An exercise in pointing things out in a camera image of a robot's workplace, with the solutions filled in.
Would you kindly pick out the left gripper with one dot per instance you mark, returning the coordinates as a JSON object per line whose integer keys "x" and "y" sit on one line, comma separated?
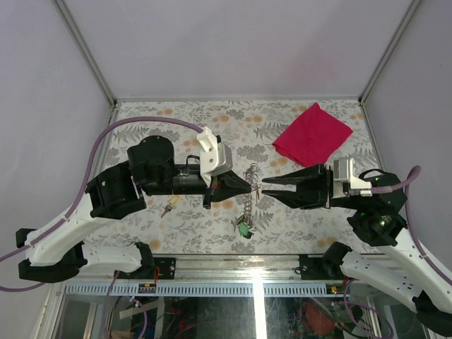
{"x": 224, "y": 186}

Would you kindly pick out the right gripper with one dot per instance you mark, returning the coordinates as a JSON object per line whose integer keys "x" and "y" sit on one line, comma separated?
{"x": 313, "y": 185}

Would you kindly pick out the metal ring key organizer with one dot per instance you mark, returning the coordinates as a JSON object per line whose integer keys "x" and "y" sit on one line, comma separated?
{"x": 251, "y": 177}

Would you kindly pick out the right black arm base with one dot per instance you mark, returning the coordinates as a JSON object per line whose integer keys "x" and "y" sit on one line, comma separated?
{"x": 318, "y": 265}

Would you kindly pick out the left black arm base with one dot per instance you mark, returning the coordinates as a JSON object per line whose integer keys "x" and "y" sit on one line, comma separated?
{"x": 160, "y": 268}

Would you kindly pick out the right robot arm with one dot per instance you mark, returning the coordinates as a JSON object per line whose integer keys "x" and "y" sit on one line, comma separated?
{"x": 425, "y": 285}

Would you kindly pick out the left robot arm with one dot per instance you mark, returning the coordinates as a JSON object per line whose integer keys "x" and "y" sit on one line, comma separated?
{"x": 113, "y": 194}

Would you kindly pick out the green key tag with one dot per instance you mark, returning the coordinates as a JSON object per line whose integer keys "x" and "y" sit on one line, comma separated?
{"x": 244, "y": 229}

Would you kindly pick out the magenta folded cloth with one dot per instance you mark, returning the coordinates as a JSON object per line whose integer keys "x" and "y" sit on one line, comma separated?
{"x": 312, "y": 137}

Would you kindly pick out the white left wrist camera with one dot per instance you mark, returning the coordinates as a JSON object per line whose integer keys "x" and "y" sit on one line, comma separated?
{"x": 215, "y": 156}

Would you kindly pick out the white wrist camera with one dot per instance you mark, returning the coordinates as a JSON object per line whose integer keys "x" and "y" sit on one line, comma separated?
{"x": 345, "y": 182}
{"x": 215, "y": 156}

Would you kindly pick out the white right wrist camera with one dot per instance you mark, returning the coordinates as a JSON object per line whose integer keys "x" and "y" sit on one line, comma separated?
{"x": 345, "y": 182}

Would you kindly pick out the aluminium front rail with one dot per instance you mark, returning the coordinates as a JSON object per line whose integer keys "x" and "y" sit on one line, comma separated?
{"x": 211, "y": 276}

